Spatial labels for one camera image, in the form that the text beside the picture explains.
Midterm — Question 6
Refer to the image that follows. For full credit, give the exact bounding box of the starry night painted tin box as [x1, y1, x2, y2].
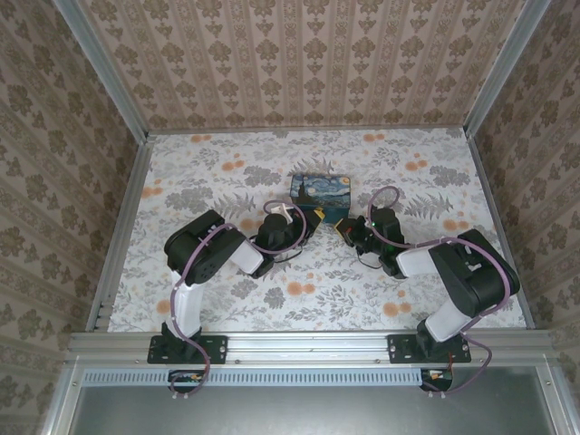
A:
[289, 173, 353, 224]

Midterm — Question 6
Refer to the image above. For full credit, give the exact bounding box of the floral table cover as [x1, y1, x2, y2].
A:
[108, 130, 529, 334]

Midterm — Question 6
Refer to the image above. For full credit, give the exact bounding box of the small black controller board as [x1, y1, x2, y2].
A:
[419, 367, 455, 392]
[168, 369, 206, 393]

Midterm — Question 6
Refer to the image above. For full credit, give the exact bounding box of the grey metal sheet panel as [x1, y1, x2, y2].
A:
[67, 384, 558, 435]

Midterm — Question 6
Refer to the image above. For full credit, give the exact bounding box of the aluminium rear rail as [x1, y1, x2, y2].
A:
[147, 128, 470, 137]

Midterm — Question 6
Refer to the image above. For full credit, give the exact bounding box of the aluminium side rail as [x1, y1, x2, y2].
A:
[85, 134, 158, 335]
[466, 129, 545, 332]

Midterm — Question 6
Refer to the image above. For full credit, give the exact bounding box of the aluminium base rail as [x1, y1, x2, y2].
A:
[67, 331, 555, 366]

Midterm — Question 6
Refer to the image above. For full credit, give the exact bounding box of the grey slotted cable duct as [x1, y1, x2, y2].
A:
[82, 366, 557, 387]

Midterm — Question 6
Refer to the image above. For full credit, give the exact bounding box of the aluminium frame post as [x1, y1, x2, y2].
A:
[462, 0, 545, 137]
[53, 0, 150, 140]

